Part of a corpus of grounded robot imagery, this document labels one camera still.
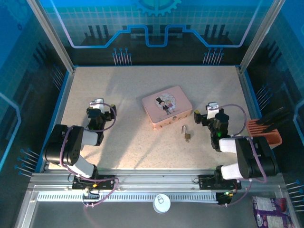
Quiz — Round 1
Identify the aluminium front rail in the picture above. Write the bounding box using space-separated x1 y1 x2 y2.
28 168 285 191

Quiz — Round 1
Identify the white tin can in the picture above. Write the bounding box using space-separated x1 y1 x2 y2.
152 194 171 214

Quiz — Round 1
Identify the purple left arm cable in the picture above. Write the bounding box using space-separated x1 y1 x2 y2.
59 102 119 209

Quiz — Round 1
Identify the purple snack bag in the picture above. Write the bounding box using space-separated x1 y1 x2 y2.
251 196 295 228

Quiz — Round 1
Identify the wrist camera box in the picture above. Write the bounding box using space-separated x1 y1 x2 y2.
89 98 105 113
206 102 221 120

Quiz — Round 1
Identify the white slotted cable duct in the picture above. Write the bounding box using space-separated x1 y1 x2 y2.
37 191 219 204

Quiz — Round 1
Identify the beige and orange knife block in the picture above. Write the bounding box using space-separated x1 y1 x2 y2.
246 118 283 150

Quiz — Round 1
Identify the brass padlock with steel shackle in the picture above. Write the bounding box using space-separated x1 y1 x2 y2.
181 125 192 140

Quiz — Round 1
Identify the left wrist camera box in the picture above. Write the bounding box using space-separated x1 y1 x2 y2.
89 98 105 113

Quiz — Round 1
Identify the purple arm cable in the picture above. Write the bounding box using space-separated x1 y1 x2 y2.
59 102 119 209
217 104 268 207

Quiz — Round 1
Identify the aluminium frame post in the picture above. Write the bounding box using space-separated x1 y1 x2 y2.
238 0 287 74
26 0 76 73

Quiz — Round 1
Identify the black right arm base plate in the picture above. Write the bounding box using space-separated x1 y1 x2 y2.
198 174 242 190

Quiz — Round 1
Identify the pink wedding print tin box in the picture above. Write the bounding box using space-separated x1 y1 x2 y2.
142 85 193 131

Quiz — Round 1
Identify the black handled knife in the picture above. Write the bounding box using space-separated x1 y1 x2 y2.
262 117 290 133
256 111 290 125
260 106 285 119

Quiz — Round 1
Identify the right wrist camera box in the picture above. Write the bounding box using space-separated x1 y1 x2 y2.
206 102 221 120

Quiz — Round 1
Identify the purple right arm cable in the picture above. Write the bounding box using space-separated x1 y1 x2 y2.
217 104 268 207

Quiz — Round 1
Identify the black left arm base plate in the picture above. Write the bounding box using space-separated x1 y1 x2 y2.
72 174 119 190

